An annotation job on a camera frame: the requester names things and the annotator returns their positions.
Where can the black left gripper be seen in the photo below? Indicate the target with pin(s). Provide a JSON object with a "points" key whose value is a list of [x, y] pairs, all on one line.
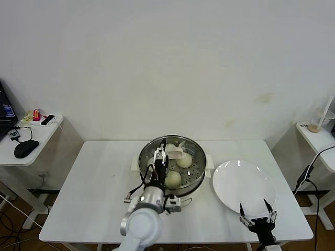
{"points": [[160, 172]]}

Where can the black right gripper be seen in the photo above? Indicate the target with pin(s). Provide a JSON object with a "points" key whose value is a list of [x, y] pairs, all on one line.
{"points": [[261, 228]]}

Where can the perforated steel steamer basket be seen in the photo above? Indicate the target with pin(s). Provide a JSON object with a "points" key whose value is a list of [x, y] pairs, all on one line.
{"points": [[199, 159]]}

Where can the white round plate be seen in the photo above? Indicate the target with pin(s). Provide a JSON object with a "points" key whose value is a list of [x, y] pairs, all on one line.
{"points": [[243, 183]]}

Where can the cream electric cooker pot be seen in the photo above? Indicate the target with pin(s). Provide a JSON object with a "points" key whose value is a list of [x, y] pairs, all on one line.
{"points": [[209, 164]]}

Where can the white side desk with cup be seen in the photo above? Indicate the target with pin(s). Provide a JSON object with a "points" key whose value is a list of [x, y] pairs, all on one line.
{"points": [[314, 138]]}

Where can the black smartphone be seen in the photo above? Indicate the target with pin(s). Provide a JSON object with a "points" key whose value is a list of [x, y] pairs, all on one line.
{"points": [[47, 119]]}

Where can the clear plastic drink cup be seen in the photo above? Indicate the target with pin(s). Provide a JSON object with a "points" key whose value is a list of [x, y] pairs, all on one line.
{"points": [[324, 119]]}

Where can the white side desk with laptop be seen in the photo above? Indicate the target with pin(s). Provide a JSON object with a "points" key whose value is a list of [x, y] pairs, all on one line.
{"points": [[39, 136]]}

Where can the white drinking straw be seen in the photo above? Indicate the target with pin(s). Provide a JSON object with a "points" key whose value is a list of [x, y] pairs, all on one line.
{"points": [[324, 112]]}

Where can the white flat device under phone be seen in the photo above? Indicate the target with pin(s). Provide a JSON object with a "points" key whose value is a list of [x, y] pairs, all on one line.
{"points": [[36, 123]]}

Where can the pink orange small package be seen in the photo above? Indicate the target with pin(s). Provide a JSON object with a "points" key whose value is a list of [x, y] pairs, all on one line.
{"points": [[36, 115]]}

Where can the black computer mouse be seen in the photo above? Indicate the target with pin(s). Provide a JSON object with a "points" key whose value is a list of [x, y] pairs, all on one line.
{"points": [[25, 149]]}

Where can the yellow snack packet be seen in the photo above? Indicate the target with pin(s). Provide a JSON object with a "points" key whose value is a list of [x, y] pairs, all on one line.
{"points": [[27, 117]]}

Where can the black laptop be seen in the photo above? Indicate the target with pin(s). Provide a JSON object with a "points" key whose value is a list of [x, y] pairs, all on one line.
{"points": [[5, 109]]}

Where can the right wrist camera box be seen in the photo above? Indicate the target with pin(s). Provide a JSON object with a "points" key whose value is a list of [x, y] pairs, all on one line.
{"points": [[272, 247]]}

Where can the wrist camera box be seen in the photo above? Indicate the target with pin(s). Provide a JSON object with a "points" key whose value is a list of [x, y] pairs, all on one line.
{"points": [[272, 247], [174, 204]]}

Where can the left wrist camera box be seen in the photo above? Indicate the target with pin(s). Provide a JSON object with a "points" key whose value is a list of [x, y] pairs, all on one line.
{"points": [[174, 204]]}

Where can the white wall socket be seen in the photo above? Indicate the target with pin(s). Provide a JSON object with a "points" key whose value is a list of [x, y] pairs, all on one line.
{"points": [[43, 173]]}

